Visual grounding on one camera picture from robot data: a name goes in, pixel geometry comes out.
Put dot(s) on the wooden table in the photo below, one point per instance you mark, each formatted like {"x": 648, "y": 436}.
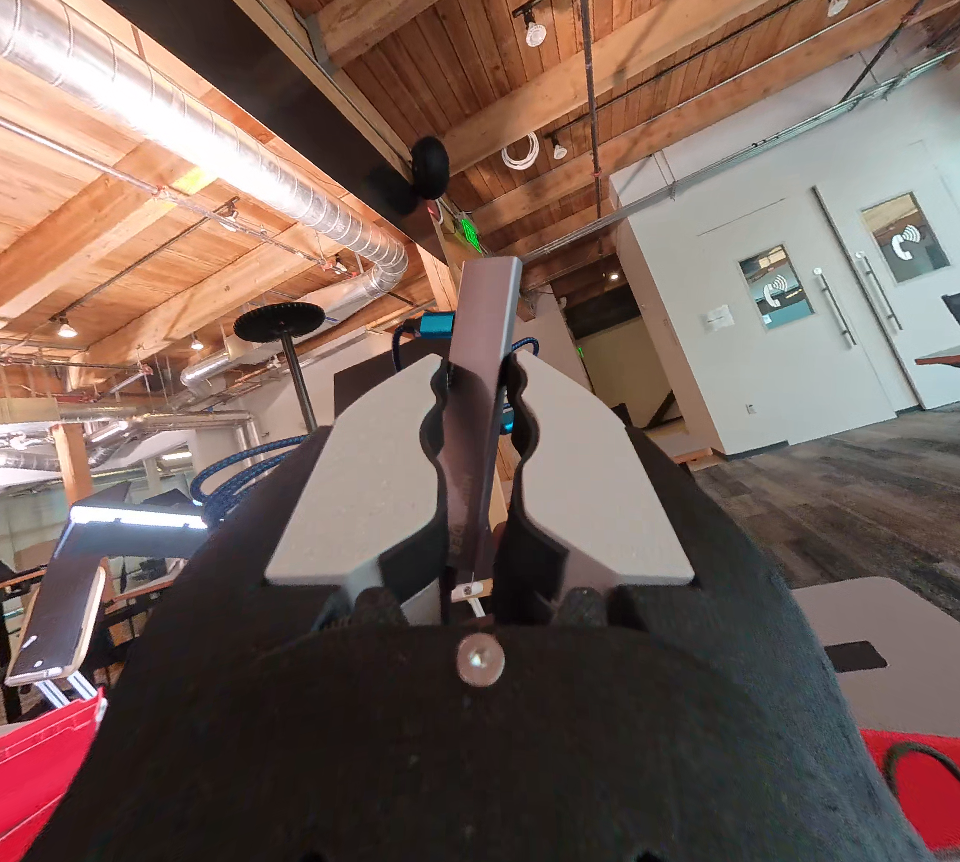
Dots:
{"x": 941, "y": 354}

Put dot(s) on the red plastic bin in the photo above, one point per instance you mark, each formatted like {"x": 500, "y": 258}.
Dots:
{"x": 45, "y": 772}

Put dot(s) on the black ceiling pipe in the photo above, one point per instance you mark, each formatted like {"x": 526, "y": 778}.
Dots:
{"x": 586, "y": 52}

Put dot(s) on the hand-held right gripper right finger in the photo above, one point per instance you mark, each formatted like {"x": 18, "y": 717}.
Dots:
{"x": 600, "y": 495}

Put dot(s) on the white door with phone sign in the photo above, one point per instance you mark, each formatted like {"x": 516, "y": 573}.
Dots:
{"x": 787, "y": 367}
{"x": 922, "y": 322}

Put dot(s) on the black round ceiling fixture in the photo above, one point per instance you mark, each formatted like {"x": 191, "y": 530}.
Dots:
{"x": 431, "y": 165}

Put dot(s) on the green exit sign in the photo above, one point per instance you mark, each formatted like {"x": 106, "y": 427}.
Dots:
{"x": 471, "y": 232}

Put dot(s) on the black pole with round disc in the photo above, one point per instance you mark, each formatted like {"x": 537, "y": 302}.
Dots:
{"x": 277, "y": 322}

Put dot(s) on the white track spotlight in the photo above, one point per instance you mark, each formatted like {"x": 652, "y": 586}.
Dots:
{"x": 559, "y": 150}
{"x": 535, "y": 34}
{"x": 836, "y": 4}

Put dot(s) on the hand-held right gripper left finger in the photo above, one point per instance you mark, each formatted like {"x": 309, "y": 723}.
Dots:
{"x": 352, "y": 495}

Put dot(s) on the grey usb hub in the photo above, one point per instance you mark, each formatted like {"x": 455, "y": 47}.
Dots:
{"x": 484, "y": 322}

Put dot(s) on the grey panel with lit edge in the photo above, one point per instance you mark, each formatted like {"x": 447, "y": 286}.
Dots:
{"x": 150, "y": 540}

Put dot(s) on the white wall sign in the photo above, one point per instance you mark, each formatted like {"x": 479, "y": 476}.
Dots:
{"x": 718, "y": 318}

